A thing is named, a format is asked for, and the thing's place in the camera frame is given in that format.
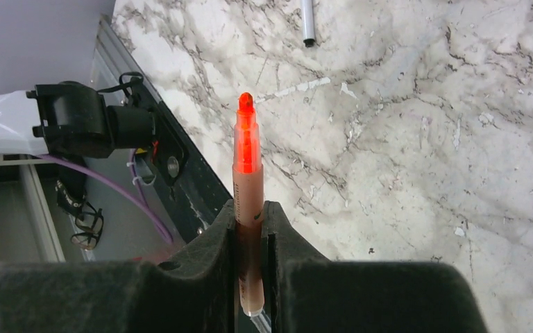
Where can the orange highlighter pen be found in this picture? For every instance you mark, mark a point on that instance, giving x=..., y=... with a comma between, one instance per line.
x=248, y=195

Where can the red cap marker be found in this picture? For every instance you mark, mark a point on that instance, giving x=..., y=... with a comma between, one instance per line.
x=308, y=28

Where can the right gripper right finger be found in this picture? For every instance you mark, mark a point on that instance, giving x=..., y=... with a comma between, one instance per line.
x=310, y=293

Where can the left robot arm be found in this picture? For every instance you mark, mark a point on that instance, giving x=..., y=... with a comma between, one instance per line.
x=72, y=118

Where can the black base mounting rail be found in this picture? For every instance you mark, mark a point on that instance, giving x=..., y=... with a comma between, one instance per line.
x=188, y=187

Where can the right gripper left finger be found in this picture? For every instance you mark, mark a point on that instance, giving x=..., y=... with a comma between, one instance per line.
x=193, y=291

